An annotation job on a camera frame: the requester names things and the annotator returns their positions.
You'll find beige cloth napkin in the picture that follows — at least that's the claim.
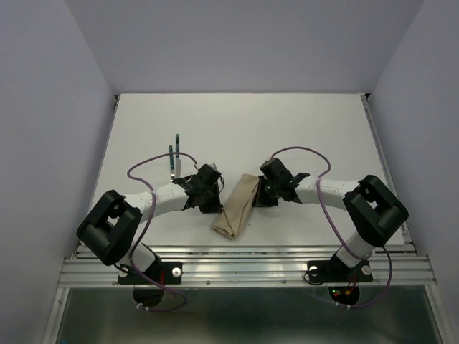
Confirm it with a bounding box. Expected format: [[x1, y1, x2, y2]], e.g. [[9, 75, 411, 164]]
[[211, 173, 259, 240]]

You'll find silver knife teal handle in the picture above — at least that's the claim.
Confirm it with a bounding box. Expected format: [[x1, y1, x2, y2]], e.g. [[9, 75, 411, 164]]
[[175, 133, 181, 178]]

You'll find silver fork teal handle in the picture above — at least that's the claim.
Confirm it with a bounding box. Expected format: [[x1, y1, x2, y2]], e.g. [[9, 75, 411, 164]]
[[169, 145, 176, 181]]

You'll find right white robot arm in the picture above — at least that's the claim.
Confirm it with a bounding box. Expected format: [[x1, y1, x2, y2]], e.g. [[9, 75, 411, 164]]
[[257, 158, 409, 280]]

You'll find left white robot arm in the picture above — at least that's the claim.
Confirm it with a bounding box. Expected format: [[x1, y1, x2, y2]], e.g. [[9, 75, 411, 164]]
[[76, 164, 222, 282]]

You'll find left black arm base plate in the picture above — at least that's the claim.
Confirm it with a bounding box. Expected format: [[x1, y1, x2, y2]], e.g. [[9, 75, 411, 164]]
[[118, 261, 183, 285]]

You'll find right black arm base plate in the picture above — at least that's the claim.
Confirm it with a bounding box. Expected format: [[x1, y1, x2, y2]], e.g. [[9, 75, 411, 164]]
[[303, 260, 374, 285]]

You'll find aluminium rail frame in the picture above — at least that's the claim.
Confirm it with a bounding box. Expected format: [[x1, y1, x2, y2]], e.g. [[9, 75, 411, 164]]
[[42, 92, 445, 344]]

